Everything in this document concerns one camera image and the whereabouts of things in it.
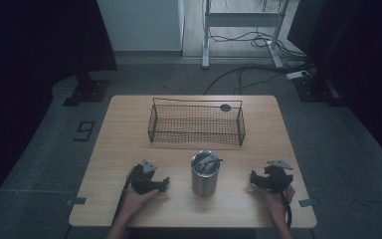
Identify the person's right hand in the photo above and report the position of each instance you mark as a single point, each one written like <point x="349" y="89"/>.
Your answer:
<point x="277" y="203"/>

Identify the dark curtain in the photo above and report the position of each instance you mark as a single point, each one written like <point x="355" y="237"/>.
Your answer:
<point x="36" y="49"/>
<point x="361" y="56"/>

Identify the round black table grommet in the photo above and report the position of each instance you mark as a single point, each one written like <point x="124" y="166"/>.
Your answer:
<point x="225" y="107"/>

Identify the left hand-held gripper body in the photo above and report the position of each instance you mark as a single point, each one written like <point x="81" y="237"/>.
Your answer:
<point x="141" y="179"/>

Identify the white power strip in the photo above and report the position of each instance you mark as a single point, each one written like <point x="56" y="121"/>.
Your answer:
<point x="297" y="74"/>

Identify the black stand base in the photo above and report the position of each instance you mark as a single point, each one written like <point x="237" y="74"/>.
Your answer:
<point x="88" y="91"/>
<point x="315" y="89"/>

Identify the white metal desk frame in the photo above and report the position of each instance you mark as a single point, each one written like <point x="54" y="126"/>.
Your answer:
<point x="242" y="19"/>

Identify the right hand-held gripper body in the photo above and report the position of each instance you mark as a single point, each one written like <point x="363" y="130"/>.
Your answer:
<point x="278" y="176"/>

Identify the white cabinet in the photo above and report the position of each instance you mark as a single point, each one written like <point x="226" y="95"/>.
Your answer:
<point x="146" y="25"/>

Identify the grey tape piece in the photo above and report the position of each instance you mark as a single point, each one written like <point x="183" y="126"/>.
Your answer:
<point x="77" y="200"/>
<point x="306" y="202"/>

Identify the person's left hand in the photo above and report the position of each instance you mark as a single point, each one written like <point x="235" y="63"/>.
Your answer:
<point x="134" y="200"/>

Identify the steel tumbler with lid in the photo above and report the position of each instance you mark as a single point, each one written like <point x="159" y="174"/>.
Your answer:
<point x="205" y="176"/>

